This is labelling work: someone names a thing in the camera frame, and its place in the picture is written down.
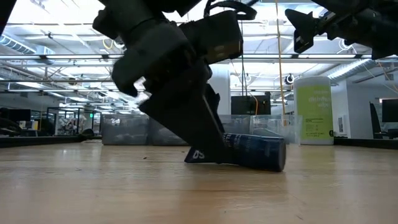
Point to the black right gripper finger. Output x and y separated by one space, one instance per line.
303 21
304 40

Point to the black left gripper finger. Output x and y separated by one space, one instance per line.
215 109
189 124

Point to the navy DSC shave butter tube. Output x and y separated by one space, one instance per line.
261 152

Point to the white square column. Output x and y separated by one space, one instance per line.
222 93

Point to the black monitor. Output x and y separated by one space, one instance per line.
22 115
245 105
390 110

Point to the clear plastic bin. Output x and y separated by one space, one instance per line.
280 123

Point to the green white wipes canister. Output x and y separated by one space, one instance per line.
313 109

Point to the black dome-shaped object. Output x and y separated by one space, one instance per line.
87 133

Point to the black framed glass cabinet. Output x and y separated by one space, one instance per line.
74 124

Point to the black horizontal bar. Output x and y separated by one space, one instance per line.
37 141

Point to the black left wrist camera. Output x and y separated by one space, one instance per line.
214 37

